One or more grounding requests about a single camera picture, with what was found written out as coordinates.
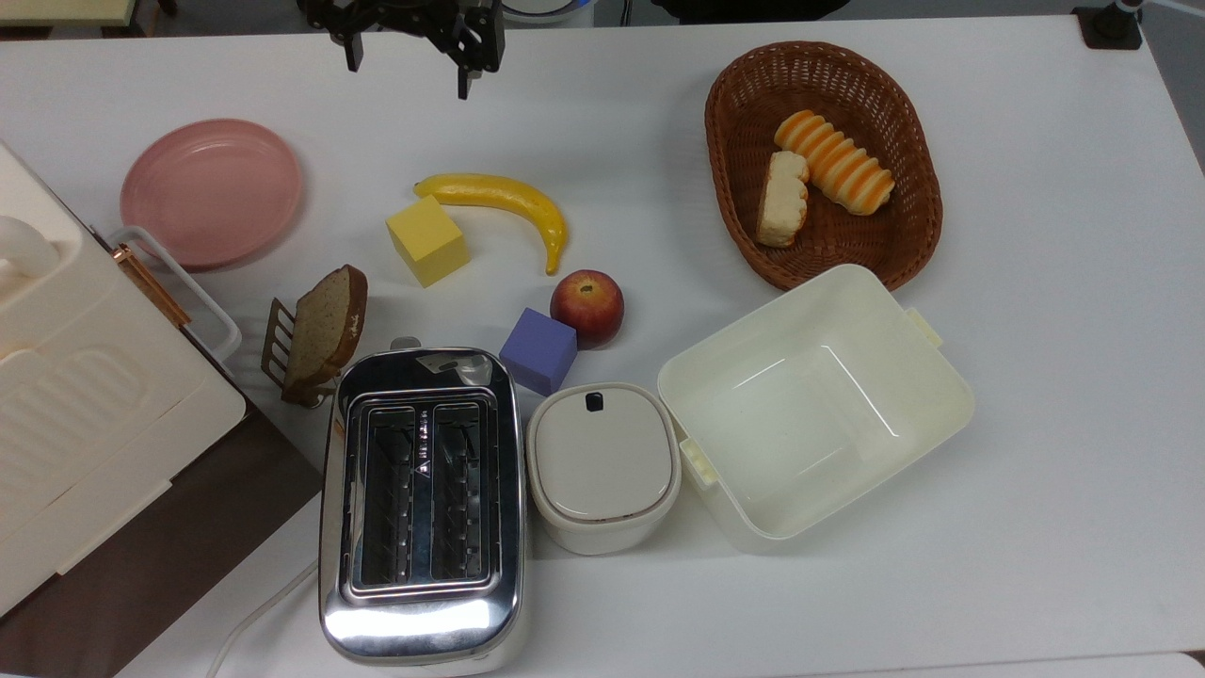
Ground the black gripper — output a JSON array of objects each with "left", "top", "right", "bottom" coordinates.
[{"left": 299, "top": 0, "right": 506, "bottom": 99}]

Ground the orange striped bread roll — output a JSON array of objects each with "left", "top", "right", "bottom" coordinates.
[{"left": 774, "top": 109, "right": 896, "bottom": 218}]

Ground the white and blue robot base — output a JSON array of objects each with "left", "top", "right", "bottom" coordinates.
[{"left": 499, "top": 0, "right": 597, "bottom": 25}]

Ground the brown crust bread slice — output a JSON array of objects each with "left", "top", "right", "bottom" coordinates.
[{"left": 281, "top": 264, "right": 369, "bottom": 401}]

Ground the pale white bread chunk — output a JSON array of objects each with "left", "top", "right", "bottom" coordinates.
[{"left": 755, "top": 151, "right": 811, "bottom": 249}]

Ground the yellow banana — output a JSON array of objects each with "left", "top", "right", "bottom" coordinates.
[{"left": 413, "top": 172, "right": 570, "bottom": 277}]

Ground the yellow cube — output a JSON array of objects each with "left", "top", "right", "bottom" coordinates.
[{"left": 385, "top": 195, "right": 471, "bottom": 288}]

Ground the pink plate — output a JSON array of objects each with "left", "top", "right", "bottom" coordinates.
[{"left": 120, "top": 119, "right": 305, "bottom": 272}]

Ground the red apple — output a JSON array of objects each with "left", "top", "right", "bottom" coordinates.
[{"left": 550, "top": 269, "right": 626, "bottom": 350}]

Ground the brown toast rack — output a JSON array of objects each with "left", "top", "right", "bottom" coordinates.
[{"left": 260, "top": 298, "right": 340, "bottom": 408}]

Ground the purple cube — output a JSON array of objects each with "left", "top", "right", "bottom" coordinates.
[{"left": 498, "top": 307, "right": 579, "bottom": 397}]

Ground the small white lidded bin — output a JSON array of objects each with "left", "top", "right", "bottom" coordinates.
[{"left": 525, "top": 381, "right": 683, "bottom": 557}]

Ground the brown wicker basket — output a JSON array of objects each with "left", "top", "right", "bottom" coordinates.
[{"left": 704, "top": 40, "right": 944, "bottom": 292}]

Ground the cream plastic open box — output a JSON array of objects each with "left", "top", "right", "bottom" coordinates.
[{"left": 656, "top": 264, "right": 976, "bottom": 555}]

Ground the chrome and cream toaster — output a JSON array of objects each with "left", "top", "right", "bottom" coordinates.
[{"left": 318, "top": 337, "right": 528, "bottom": 671}]

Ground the white toaster cable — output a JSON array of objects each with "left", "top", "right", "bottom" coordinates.
[{"left": 204, "top": 560, "right": 321, "bottom": 678}]

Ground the black clamp mount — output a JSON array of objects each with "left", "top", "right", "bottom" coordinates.
[{"left": 1072, "top": 0, "right": 1146, "bottom": 51}]

